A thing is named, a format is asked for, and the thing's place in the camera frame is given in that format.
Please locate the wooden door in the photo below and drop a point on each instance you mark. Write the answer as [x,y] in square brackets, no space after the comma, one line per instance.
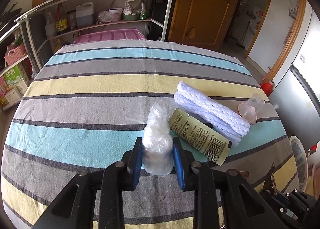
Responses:
[201,23]

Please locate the white foam fruit net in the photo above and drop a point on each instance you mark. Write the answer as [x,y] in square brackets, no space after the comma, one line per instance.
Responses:
[224,120]

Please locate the silver refrigerator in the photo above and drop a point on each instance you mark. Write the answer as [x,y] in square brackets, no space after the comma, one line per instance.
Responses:
[296,97]

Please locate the clear plastic bag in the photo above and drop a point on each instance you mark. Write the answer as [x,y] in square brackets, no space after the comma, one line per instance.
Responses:
[157,143]

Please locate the metal kitchen shelf rack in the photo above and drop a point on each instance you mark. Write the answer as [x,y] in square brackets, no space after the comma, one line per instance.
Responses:
[46,27]

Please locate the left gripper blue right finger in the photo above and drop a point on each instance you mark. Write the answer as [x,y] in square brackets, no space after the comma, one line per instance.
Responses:
[179,163]

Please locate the white plastic jug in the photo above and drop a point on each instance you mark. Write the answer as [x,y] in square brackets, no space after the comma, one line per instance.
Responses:
[84,14]

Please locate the olive barcode wrapper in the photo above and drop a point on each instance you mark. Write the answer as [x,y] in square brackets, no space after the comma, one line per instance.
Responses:
[201,137]

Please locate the white trash bin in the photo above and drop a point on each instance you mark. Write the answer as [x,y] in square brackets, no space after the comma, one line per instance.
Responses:
[301,161]

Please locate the pink plastic storage box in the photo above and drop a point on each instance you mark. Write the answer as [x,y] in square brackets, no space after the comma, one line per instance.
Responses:
[118,34]

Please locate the pink woven basket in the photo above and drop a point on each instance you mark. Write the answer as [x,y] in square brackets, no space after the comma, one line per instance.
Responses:
[14,54]

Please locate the dark sauce bottle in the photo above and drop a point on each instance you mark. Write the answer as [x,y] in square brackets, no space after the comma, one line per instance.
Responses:
[61,23]

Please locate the striped tablecloth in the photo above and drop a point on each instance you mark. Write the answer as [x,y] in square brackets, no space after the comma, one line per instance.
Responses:
[90,102]

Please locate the green carton box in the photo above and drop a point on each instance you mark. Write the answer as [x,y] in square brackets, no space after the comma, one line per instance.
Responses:
[15,82]

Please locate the clear plastic cup pink lid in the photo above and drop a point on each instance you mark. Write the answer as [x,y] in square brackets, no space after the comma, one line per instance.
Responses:
[249,109]

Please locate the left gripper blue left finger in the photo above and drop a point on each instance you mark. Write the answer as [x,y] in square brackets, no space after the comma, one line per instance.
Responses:
[137,155]

